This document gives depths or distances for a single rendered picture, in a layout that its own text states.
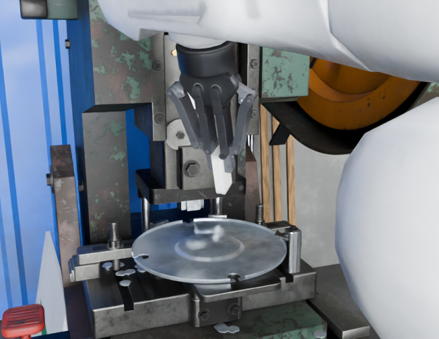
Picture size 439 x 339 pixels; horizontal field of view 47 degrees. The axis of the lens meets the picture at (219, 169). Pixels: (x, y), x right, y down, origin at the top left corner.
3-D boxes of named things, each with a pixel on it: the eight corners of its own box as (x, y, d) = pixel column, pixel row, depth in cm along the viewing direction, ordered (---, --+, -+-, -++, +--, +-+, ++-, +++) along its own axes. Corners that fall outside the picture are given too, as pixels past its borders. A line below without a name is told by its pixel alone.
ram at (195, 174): (247, 188, 95) (249, 25, 87) (169, 196, 90) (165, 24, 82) (217, 167, 111) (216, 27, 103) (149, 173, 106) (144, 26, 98)
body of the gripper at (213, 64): (160, 48, 62) (173, 114, 67) (225, 52, 59) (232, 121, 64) (186, 26, 67) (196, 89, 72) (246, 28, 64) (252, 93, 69)
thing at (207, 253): (249, 214, 113) (250, 211, 113) (315, 268, 87) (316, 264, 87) (120, 231, 104) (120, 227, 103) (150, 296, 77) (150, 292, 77)
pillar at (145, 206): (153, 240, 110) (151, 179, 107) (143, 241, 110) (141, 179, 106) (151, 237, 112) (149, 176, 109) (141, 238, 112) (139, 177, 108)
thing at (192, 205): (205, 208, 104) (205, 192, 103) (182, 211, 103) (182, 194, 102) (200, 204, 107) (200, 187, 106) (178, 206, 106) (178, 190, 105)
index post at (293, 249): (301, 272, 102) (303, 227, 100) (287, 274, 101) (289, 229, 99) (294, 266, 105) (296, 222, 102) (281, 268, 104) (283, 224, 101)
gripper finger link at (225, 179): (223, 144, 74) (227, 145, 73) (227, 182, 78) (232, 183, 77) (215, 155, 71) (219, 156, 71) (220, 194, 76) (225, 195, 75)
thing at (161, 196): (248, 206, 102) (248, 180, 100) (150, 217, 95) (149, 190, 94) (221, 185, 116) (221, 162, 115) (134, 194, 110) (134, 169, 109)
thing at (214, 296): (281, 352, 85) (284, 279, 82) (203, 370, 80) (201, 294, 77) (229, 286, 108) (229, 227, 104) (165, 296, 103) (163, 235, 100)
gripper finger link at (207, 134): (200, 87, 65) (191, 86, 65) (209, 158, 72) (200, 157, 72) (213, 74, 68) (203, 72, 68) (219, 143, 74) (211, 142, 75)
